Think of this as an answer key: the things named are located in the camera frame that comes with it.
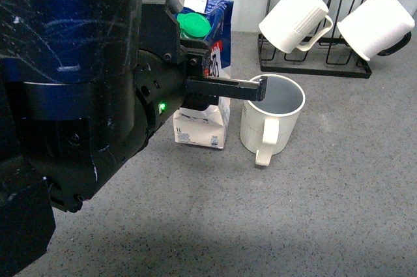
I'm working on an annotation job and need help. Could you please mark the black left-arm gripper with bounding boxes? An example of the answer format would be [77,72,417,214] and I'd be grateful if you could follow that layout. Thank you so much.
[135,3,268,149]

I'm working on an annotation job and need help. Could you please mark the cream ribbed hanging mug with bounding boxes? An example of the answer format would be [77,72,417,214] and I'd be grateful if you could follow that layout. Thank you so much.
[259,0,334,53]

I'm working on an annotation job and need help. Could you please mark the white mug black handle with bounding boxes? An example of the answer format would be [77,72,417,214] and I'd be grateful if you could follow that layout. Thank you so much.
[337,0,415,61]

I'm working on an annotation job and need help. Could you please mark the black wire mug rack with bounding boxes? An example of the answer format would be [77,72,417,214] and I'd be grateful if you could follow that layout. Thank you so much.
[257,0,372,79]

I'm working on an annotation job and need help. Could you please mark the cream ribbed mug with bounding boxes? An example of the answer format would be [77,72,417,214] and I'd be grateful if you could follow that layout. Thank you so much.
[259,0,334,53]
[240,74,306,166]

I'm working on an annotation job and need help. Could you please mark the Pascual milk carton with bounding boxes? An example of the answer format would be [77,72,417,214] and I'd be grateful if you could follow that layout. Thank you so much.
[173,0,234,149]

